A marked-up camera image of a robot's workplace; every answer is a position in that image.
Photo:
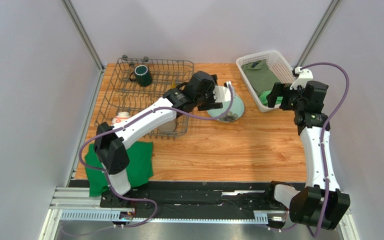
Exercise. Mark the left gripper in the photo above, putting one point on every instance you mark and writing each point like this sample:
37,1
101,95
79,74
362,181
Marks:
211,106

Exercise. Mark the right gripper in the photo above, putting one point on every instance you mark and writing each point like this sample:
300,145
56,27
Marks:
281,98

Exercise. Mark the light blue flower plate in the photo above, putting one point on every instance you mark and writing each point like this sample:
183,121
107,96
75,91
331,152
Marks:
235,112

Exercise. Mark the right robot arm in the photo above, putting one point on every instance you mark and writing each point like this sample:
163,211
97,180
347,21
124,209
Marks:
321,203

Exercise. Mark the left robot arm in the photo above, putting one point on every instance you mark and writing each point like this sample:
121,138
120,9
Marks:
112,141

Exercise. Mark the olive green folded cloth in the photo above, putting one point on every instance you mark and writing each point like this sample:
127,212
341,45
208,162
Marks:
259,75

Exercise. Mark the white plastic basket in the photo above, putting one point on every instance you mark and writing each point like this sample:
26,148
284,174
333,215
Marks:
276,63

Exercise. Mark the beige cup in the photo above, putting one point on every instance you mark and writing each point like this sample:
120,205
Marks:
169,126

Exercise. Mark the dark green mug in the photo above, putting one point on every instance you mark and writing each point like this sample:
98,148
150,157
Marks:
141,74

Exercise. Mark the dark green cloth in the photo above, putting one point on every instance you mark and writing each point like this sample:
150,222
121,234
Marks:
138,171

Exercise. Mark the red white patterned bowl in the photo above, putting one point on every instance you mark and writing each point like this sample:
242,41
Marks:
120,117

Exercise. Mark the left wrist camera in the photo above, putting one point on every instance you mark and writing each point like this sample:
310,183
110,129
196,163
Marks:
224,93

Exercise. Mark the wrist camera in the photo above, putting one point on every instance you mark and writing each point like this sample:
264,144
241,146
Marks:
224,93
302,77

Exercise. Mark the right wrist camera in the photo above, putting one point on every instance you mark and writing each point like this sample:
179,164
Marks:
302,77

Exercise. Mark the right aluminium frame post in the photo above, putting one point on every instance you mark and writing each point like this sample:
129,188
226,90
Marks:
318,32

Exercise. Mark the aluminium frame post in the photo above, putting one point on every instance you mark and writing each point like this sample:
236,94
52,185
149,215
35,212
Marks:
318,32
76,20

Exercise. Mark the grey wire dish rack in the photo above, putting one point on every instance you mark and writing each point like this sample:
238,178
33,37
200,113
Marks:
120,94

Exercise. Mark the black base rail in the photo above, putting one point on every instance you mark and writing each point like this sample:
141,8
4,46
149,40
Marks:
198,200

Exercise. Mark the left aluminium frame post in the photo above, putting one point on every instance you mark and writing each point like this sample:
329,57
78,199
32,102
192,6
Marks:
76,20

